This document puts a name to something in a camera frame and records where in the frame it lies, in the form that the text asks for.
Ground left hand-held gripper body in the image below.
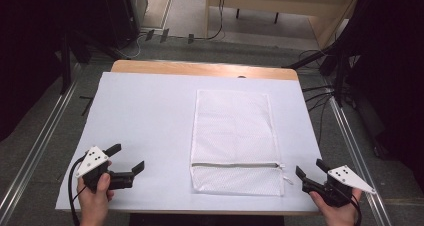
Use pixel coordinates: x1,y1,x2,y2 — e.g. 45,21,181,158
75,145,136,193

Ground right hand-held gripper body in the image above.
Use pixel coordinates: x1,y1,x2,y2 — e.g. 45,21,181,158
301,164,377,208

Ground white mesh laundry bag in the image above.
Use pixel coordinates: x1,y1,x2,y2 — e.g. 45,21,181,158
189,88,295,197

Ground person's right hand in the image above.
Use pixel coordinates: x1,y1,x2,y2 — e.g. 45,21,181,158
309,187,363,226

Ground person's left hand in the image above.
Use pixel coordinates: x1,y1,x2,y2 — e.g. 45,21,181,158
77,160,115,226

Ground white table sheet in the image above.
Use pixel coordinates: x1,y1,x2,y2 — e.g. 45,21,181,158
55,71,330,214

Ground black metal stand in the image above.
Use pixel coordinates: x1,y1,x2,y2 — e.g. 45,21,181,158
332,47,350,108

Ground wooden table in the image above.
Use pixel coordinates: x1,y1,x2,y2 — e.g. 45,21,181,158
110,59,300,82

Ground black curtain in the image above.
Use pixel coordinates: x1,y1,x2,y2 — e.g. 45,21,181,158
344,0,424,190
0,0,69,143

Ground dark cabinet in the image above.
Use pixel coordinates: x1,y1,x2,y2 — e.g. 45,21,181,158
99,0,149,51

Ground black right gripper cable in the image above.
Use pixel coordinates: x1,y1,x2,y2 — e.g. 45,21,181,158
346,191,363,226

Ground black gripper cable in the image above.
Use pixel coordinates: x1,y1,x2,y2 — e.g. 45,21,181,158
67,155,88,226
346,191,363,226

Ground metal floor rail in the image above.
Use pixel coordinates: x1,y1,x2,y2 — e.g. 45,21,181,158
327,85,394,226
0,61,82,222

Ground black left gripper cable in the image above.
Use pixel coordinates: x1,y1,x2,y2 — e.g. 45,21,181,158
67,155,88,226

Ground black floor cables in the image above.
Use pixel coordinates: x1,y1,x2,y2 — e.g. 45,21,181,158
300,83,335,148

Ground white floor cable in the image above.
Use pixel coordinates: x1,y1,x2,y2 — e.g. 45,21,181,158
115,32,148,61

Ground black hanging cable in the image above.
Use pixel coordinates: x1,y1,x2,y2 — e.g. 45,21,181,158
191,0,228,42

